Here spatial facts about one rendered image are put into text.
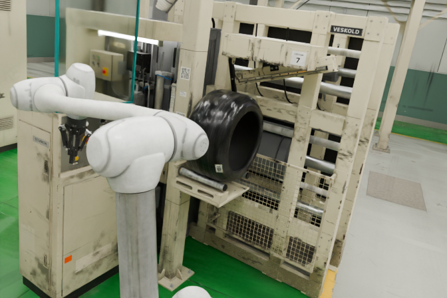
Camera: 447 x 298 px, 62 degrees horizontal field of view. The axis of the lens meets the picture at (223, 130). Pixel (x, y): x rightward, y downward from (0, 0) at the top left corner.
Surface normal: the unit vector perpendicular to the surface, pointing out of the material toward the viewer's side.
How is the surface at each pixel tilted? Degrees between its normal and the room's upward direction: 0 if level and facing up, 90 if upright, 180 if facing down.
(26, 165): 90
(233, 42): 90
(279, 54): 90
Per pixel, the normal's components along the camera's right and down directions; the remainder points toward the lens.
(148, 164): 0.74, 0.20
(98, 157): -0.69, -0.04
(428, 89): -0.39, 0.20
